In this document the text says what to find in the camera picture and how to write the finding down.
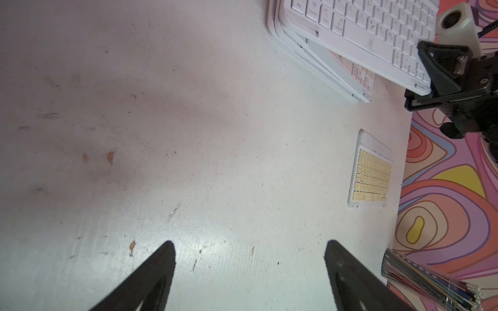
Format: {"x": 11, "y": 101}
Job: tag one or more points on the bundle of pens in cup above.
{"x": 447, "y": 292}

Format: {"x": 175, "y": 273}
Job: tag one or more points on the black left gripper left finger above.
{"x": 148, "y": 287}

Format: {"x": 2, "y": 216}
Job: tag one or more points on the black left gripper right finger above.
{"x": 353, "y": 286}

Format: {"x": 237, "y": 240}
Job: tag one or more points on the white key keyboard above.
{"x": 381, "y": 36}

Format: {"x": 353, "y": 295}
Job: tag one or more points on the pink keyboard row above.
{"x": 349, "y": 79}

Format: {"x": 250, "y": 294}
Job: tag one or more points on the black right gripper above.
{"x": 463, "y": 88}

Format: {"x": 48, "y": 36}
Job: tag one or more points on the yellow key keyboard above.
{"x": 371, "y": 175}

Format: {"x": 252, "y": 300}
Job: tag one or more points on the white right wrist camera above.
{"x": 457, "y": 26}

